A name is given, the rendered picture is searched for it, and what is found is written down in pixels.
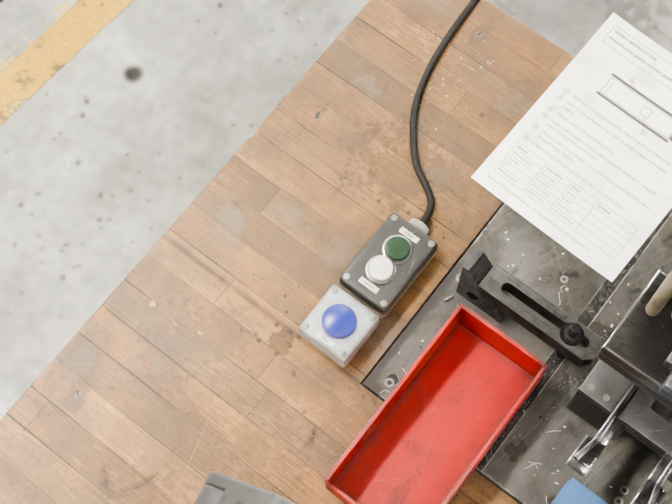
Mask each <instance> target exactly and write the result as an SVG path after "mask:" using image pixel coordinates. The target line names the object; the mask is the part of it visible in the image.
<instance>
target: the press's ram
mask: <svg viewBox="0 0 672 504"><path fill-rule="evenodd" d="M667 276H668V275H667V274H665V273H664V272H662V271H661V270H658V271H657V273H656V274H655V275H654V277H653V278H652V279H651V281H650V282H649V284H648V285H647V286H646V288H645V289H644V290H643V292H642V293H641V295H640V296H639V297H638V299H637V300H636V301H635V303H634V304H633V306H632V307H631V308H630V310H629V311H628V312H627V314H626V315H625V317H624V318H623V319H622V321H621V322H620V323H619V325H618V326H617V328H616V329H615V330H614V332H613V333H612V334H611V336H610V337H609V339H608V340H607V341H606V343H605V344H604V345H603V347H602V348H601V350H600V351H599V352H598V354H597V355H596V357H597V358H599V359H600V360H602V361H603V362H604V363H606V364H607V365H609V366H610V367H612V368H613V369H614V370H616V371H617V372H619V373H620V374H621V375H623V376H624V377H626V378H627V379H628V380H630V381H631V382H633V383H634V384H635V385H637V386H638V387H640V388H641V389H643V390H644V391H645V392H647V393H648V394H650V395H651V396H652V397H654V398H655V399H657V400H658V401H659V402H661V403H662V404H664V405H665V406H666V407H668V408H669V409H671V410H672V318H671V314H672V297H671V298H670V300H669V301H668V302H667V304H666V305H665V306H664V308H663V309H662V310H661V311H660V313H659V314H657V315H656V316H649V315H648V314H647V313H646V310H645V308H646V305H647V304H648V302H649V301H650V300H651V298H652V297H653V295H654V294H655V293H656V291H657V290H658V288H659V287H660V286H661V284H662V283H663V281H664V280H665V279H666V277H667Z"/></svg>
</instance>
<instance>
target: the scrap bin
mask: <svg viewBox="0 0 672 504"><path fill-rule="evenodd" d="M548 367H549V366H548V365H547V364H546V363H544V362H543V361H542V360H540V359H539V358H537V357H536V356H535V355H533V354H532V353H530V352H529V351H528V350H526V349H525V348H524V347H522V346H521V345H519V344H518V343H517V342H515V341H514V340H512V339H511V338H510V337H508V336H507V335H505V334H504V333H503V332H501V331H500V330H498V329H497V328H496V327H494V326H493V325H491V324H490V323H489V322H487V321H486V320H485V319H483V318H482V317H480V316H479V315H478V314H476V313H475V312H473V311H472V310H471V309H469V308H468V307H466V306H465V305H464V304H462V303H460V305H459V306H458V307H457V308H456V310H455V311H454V312H453V314H452V315H451V316H450V317H449V319H448V320H447V321H446V323H445V324H444V325H443V326H442V328H441V329H440V330H439V332H438V333H437V334H436V335H435V337H434V338H433V339H432V341H431V342H430V343H429V344H428V346H427V347H426V348H425V350H424V351H423V352H422V353H421V355H420V356H419V357H418V359H417V360H416V361H415V362H414V364H413V365H412V366H411V368H410V369H409V370H408V371H407V373H406V374H405V375H404V377H403V378H402V379H401V381H400V382H399V383H398V384H397V386H396V387H395V388H394V390H393V391H392V392H391V393H390V395H389V396H388V397H387V399H386V400H385V401H384V402H383V404H382V405H381V406H380V408H379V409H378V410H377V411H376V413H375V414H374V415H373V417H372V418H371V419H370V420H369V422H368V423H367V424H366V426H365V427H364V428H363V429H362V431H361V432H360V433H359V435H358V436H357V437H356V438H355V440H354V441H353V442H352V444H351V445H350V446H349V447H348V449H347V450H346V451H345V453H344V454H343V455H342V456H341V458H340V459H339V460H338V462H337V463H336V464H335V465H334V467H333V468H332V469H331V471H330V472H329V473H328V474H327V476H326V477H325V486H326V489H328V490H329V491H330V492H331V493H333V494H334V495H335V496H337V497H338V498H339V499H340V500H342V501H343V502H344V503H346V504H449V503H450V502H451V501H452V499H453V498H454V497H455V495H456V494H457V493H458V491H459V490H460V489H461V487H462V486H463V484H464V483H465V482H466V480H467V479H468V478H469V476H470V475H471V474H472V472H473V471H474V470H475V468H476V467H477V466H478V464H479V463H480V461H481V460H482V459H483V457H484V456H485V455H486V453H487V452H488V451H489V449H490V448H491V447H492V445H493V444H494V443H495V441H496V440H497V438H498V437H499V436H500V434H501V433H502V432H503V430H504V429H505V428H506V426H507V425H508V424H509V422H510V421H511V419H512V418H513V417H514V415H515V414H516V413H517V411H518V410H519V409H520V407H521V406H522V405H523V403H524V402H525V401H526V399H527V398H528V396H529V395H530V394H531V392H532V391H533V390H534V388H535V387H536V386H537V384H538V383H539V382H540V380H541V379H542V377H543V375H544V374H545V372H546V370H547V369H548Z"/></svg>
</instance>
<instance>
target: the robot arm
mask: <svg viewBox="0 0 672 504"><path fill-rule="evenodd" d="M194 504H295V503H293V502H291V501H290V500H288V499H286V498H284V497H282V496H280V495H278V494H276V493H273V492H271V491H268V490H265V489H262V488H260V487H257V486H254V485H251V484H248V483H246V482H243V481H240V480H237V479H234V478H232V477H229V476H226V475H223V474H220V473H217V472H214V471H210V473H209V475H208V477H207V479H206V480H205V484H204V485H203V487H202V489H201V491H200V493H199V494H198V496H197V498H196V500H195V502H194Z"/></svg>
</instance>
